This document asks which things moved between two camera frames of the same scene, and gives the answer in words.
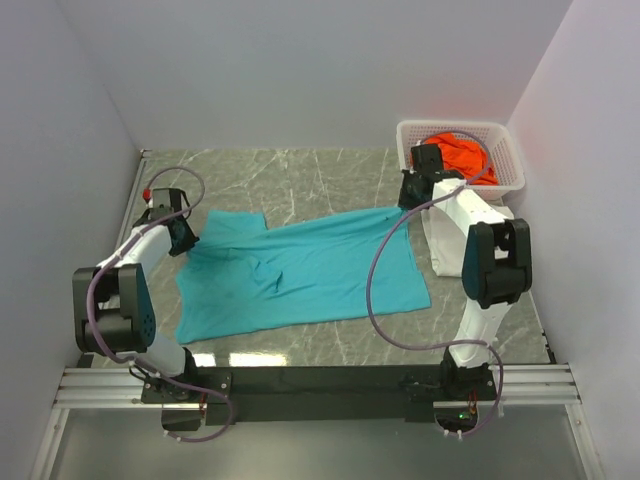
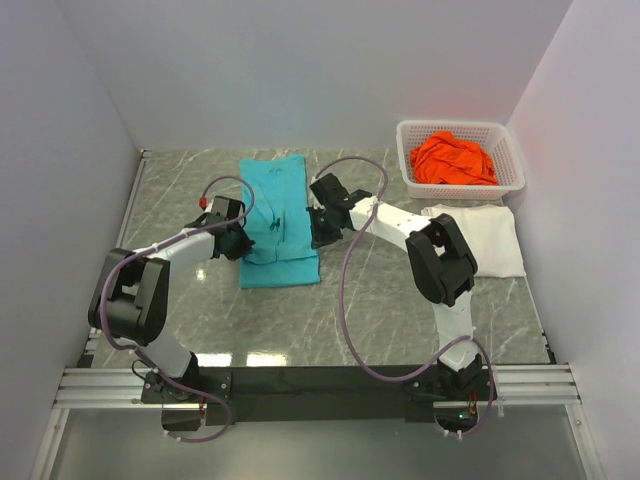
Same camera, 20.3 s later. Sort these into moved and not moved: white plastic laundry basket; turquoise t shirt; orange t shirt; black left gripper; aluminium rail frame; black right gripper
Moved: black left gripper; black right gripper; turquoise t shirt
Not moved: white plastic laundry basket; aluminium rail frame; orange t shirt
